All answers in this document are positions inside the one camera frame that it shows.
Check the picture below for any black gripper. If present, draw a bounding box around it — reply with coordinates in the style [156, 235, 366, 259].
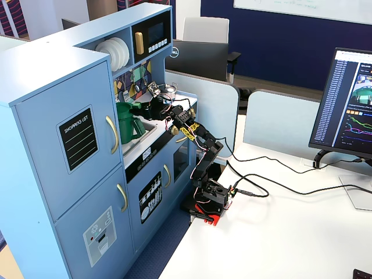
[135, 100, 176, 121]

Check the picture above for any black and red robot base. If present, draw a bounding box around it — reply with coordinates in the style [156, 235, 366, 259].
[180, 179, 237, 227]

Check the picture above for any steel pot with lid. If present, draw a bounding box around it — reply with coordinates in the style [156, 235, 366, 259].
[159, 83, 178, 101]

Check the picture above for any grey toy sink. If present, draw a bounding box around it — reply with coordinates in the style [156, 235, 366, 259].
[121, 120, 158, 156]

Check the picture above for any metal slotted spatula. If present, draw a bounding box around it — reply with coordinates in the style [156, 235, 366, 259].
[122, 72, 131, 101]

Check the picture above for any green plastic container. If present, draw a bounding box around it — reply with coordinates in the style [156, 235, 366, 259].
[115, 101, 146, 145]

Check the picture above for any white toy plate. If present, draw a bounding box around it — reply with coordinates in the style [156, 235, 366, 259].
[116, 37, 130, 66]
[95, 40, 121, 72]
[110, 37, 127, 69]

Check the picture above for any black oven control panel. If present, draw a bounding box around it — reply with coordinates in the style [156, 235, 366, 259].
[124, 132, 178, 184]

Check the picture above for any pale desk divider panel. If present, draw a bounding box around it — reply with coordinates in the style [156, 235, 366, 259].
[242, 88, 322, 151]
[164, 71, 241, 159]

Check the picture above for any black Dell monitor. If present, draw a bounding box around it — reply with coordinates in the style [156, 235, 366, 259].
[164, 40, 230, 83]

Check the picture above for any black shopping list board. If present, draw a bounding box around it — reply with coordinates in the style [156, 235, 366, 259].
[56, 105, 100, 174]

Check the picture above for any blue oven door with window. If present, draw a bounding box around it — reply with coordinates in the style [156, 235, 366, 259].
[169, 130, 195, 201]

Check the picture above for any black dishware sticker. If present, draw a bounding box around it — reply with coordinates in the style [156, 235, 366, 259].
[138, 171, 163, 224]

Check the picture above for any black microwave door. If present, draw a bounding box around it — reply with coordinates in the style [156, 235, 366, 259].
[131, 10, 171, 63]

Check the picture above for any grey office chair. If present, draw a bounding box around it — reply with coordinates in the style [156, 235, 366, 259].
[182, 16, 242, 84]

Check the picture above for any blue dishwasher door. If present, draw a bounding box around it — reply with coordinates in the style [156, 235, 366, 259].
[127, 158, 175, 253]

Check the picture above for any large blue fridge door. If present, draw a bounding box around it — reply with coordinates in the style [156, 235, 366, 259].
[14, 59, 124, 220]

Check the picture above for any blue toy kitchen unit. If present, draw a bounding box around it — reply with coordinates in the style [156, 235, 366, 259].
[0, 2, 199, 279]

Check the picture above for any blue fridge door with dispenser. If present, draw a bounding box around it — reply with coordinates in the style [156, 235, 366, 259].
[54, 164, 135, 279]

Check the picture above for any white whiteboard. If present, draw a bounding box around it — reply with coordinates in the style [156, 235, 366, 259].
[233, 0, 372, 26]

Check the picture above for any computer monitor with lit screen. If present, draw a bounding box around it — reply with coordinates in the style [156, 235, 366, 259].
[308, 47, 372, 159]

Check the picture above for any monitor stand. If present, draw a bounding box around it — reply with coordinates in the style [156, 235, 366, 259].
[313, 149, 372, 210]

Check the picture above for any long gold fridge handle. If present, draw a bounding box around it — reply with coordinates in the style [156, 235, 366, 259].
[105, 115, 120, 155]

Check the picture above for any gold microwave handle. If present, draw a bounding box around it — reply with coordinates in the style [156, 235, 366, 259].
[134, 31, 145, 55]

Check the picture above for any gold dishwasher handle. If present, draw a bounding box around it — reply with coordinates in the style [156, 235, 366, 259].
[163, 164, 172, 189]

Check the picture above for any short gold fridge handle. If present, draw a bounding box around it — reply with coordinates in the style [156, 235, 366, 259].
[116, 183, 128, 212]

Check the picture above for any black cable with plug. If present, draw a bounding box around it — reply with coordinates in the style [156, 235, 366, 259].
[232, 174, 270, 198]

